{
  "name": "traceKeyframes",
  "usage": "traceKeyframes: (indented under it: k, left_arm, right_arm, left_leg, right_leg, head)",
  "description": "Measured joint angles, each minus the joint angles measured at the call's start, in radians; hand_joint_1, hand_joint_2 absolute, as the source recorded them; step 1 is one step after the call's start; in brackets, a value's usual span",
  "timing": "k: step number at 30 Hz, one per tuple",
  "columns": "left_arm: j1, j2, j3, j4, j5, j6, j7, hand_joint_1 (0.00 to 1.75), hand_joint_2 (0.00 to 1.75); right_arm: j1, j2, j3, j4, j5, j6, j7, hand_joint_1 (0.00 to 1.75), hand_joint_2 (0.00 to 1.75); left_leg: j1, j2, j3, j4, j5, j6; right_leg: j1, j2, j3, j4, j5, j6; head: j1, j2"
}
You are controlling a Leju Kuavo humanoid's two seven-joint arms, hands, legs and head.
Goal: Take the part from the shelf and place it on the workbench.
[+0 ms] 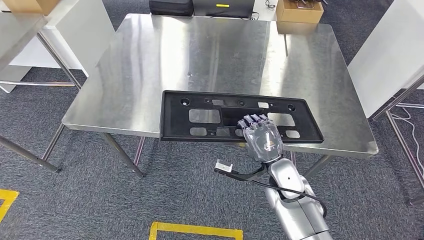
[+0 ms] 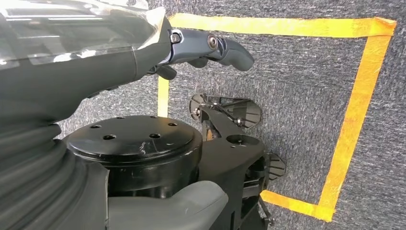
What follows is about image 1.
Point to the black case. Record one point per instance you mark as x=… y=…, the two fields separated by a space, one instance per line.
x=170 y=7

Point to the black license plate bracket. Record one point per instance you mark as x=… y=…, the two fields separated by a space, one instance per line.
x=172 y=116

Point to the white cabinet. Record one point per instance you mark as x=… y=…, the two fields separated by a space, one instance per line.
x=86 y=33

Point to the stainless steel workbench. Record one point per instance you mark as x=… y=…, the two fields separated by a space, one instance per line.
x=165 y=59

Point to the cardboard box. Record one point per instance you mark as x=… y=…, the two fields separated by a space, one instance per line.
x=298 y=15
x=30 y=6

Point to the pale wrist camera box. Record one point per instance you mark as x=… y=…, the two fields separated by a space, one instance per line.
x=224 y=165

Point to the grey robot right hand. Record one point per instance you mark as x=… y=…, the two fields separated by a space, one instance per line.
x=265 y=142

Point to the black monitor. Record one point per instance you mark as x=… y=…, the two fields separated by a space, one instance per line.
x=212 y=11

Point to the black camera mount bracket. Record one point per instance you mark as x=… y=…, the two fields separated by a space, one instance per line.
x=238 y=176

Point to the white panel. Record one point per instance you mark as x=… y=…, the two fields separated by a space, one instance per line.
x=387 y=56

